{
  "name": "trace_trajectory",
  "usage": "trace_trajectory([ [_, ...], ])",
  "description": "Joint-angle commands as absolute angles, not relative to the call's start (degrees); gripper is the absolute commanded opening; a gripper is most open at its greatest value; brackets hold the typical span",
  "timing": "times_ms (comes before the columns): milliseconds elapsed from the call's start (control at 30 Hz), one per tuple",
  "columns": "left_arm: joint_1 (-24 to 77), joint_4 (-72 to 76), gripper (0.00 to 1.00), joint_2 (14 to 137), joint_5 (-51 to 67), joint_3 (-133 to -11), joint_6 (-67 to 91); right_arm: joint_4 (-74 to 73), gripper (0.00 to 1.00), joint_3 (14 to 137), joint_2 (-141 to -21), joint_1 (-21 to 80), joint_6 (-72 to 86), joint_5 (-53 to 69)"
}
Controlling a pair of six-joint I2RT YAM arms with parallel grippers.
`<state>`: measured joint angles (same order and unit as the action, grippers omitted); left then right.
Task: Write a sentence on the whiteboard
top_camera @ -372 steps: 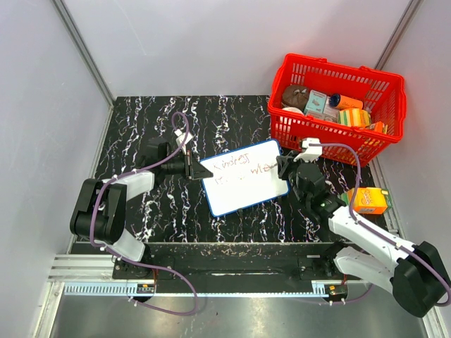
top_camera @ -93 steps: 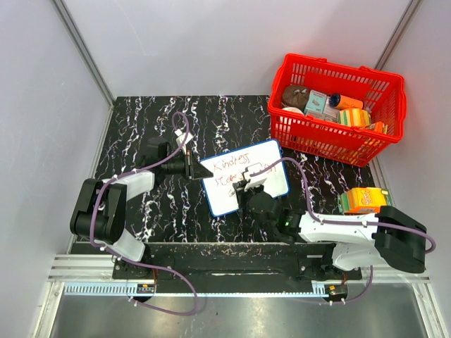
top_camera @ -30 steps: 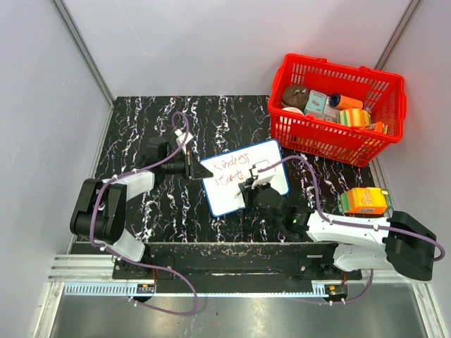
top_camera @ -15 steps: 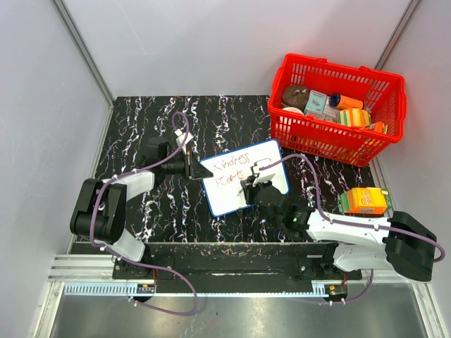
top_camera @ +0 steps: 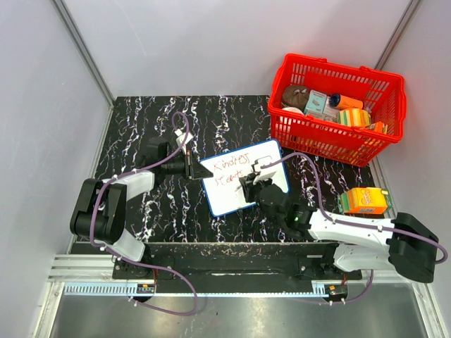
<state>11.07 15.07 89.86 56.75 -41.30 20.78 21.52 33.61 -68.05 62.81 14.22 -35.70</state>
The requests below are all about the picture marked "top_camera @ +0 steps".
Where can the red plastic shopping basket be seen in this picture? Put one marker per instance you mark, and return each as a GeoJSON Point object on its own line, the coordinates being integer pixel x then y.
{"type": "Point", "coordinates": [382, 94]}

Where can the pale pink box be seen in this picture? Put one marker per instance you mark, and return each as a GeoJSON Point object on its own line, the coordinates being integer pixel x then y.
{"type": "Point", "coordinates": [330, 113]}

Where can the orange juice carton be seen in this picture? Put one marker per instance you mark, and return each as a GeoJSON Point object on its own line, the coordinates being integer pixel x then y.
{"type": "Point", "coordinates": [365, 200]}

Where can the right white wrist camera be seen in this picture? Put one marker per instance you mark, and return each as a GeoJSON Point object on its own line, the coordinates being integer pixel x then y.
{"type": "Point", "coordinates": [263, 169]}

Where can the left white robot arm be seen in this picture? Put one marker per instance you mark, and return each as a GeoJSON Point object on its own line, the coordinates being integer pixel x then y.
{"type": "Point", "coordinates": [100, 211]}

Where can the white round lid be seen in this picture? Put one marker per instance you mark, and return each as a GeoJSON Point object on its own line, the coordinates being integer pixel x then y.
{"type": "Point", "coordinates": [293, 110]}

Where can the yellow green sponge pack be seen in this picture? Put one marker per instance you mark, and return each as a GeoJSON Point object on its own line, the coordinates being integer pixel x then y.
{"type": "Point", "coordinates": [354, 117]}

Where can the teal small box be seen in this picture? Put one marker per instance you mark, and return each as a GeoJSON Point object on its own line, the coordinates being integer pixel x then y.
{"type": "Point", "coordinates": [316, 103]}

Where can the blue framed whiteboard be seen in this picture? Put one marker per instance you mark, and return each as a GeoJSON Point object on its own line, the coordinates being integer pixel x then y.
{"type": "Point", "coordinates": [230, 166]}

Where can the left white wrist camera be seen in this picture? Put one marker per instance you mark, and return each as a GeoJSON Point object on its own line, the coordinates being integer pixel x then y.
{"type": "Point", "coordinates": [182, 139]}

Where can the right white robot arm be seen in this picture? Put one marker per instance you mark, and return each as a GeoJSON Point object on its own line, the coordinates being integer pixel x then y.
{"type": "Point", "coordinates": [402, 244]}

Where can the brown round bun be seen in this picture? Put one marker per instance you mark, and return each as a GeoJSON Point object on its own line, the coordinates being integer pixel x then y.
{"type": "Point", "coordinates": [295, 96]}

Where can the orange snack box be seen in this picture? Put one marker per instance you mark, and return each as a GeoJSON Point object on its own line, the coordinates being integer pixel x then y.
{"type": "Point", "coordinates": [379, 127]}

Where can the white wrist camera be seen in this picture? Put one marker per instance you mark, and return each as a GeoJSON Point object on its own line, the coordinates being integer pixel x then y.
{"type": "Point", "coordinates": [182, 139]}
{"type": "Point", "coordinates": [263, 169]}

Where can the orange tube blue cap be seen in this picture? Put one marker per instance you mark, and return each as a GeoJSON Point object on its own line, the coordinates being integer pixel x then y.
{"type": "Point", "coordinates": [342, 102]}

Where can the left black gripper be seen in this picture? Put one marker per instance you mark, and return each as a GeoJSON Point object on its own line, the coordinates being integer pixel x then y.
{"type": "Point", "coordinates": [193, 169]}

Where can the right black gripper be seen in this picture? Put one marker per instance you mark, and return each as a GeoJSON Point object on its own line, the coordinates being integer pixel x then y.
{"type": "Point", "coordinates": [249, 186]}

